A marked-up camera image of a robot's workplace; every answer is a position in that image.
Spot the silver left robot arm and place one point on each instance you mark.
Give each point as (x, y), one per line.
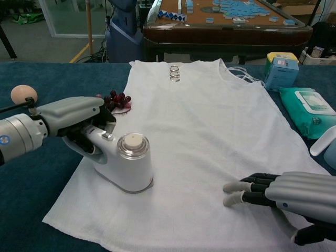
(18, 136)

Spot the white sleeveless garment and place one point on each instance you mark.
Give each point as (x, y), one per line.
(197, 157)

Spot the yellow green lidded container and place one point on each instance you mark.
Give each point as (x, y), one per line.
(283, 55)

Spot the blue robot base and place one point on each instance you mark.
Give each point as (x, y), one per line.
(123, 39)

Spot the light blue white appliance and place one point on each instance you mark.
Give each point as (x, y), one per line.
(323, 144)

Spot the bunch of red grapes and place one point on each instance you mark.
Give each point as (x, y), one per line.
(118, 98)

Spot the brown wooden mahjong table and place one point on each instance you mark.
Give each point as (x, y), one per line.
(225, 34)

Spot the green wet wipes pack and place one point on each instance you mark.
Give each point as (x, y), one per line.
(296, 113)

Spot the wooden pole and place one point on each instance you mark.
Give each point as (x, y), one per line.
(90, 26)

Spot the blue white mahjong tile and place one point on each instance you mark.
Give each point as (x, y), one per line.
(288, 22)
(239, 21)
(274, 19)
(210, 20)

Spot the green bag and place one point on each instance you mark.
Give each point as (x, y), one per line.
(26, 19)

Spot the blue white snake puzzle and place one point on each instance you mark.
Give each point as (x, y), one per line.
(170, 15)

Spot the white framed glass door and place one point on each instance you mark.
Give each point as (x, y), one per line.
(78, 35)

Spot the pile of blue mahjong tiles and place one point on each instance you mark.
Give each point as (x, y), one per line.
(241, 9)

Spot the black table leg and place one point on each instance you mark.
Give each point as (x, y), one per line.
(9, 44)

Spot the dark teal tablecloth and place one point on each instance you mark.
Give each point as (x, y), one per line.
(26, 197)

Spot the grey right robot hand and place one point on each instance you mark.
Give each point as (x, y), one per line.
(302, 189)

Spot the white handheld garment steamer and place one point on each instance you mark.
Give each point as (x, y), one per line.
(131, 170)

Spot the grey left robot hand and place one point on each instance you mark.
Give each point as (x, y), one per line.
(71, 113)

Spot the light blue carton box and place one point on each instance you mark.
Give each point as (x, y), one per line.
(282, 76)

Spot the beige egg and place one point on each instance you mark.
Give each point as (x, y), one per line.
(22, 93)

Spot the white storage box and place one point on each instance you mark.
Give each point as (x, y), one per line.
(315, 61)

